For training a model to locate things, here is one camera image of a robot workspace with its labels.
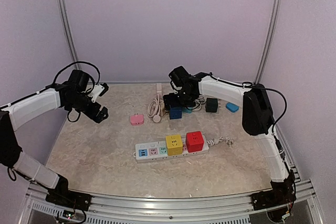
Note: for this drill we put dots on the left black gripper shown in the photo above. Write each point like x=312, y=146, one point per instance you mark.
x=99, y=117

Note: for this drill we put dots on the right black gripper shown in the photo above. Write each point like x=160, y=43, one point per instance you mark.
x=174, y=103

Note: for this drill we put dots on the dark blue cube socket adapter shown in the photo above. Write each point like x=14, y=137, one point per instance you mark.
x=175, y=113

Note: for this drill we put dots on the yellow cube socket adapter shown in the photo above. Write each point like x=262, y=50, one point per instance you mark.
x=174, y=145

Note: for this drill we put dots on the red cube socket adapter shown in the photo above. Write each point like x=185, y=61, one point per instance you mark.
x=194, y=141

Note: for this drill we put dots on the white multicolour power strip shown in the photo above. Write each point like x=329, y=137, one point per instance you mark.
x=157, y=151

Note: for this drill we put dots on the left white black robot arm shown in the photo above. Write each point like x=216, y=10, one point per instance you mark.
x=79, y=93

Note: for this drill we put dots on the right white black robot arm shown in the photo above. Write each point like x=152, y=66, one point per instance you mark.
x=257, y=115

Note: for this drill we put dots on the pink flat plug adapter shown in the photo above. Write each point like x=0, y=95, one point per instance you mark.
x=137, y=119

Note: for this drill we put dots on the dark green cube adapter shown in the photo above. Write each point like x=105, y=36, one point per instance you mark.
x=211, y=105

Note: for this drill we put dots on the light blue flat adapter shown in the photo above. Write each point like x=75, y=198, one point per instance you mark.
x=232, y=107

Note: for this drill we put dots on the teal power strip with cord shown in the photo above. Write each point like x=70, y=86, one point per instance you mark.
x=198, y=103

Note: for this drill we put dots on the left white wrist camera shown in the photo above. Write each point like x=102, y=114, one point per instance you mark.
x=98, y=90

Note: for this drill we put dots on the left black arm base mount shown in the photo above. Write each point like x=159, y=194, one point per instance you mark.
x=61, y=195

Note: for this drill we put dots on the aluminium front frame rail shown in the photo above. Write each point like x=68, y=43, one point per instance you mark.
x=236, y=208

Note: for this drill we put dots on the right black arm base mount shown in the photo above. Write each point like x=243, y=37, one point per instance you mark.
x=280, y=194

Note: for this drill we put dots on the left aluminium corner post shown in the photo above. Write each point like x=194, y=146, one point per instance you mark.
x=68, y=34

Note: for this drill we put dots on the aluminium corner post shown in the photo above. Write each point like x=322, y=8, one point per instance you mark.
x=268, y=41
x=68, y=34

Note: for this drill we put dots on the right aluminium corner post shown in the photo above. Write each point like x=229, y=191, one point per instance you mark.
x=268, y=41

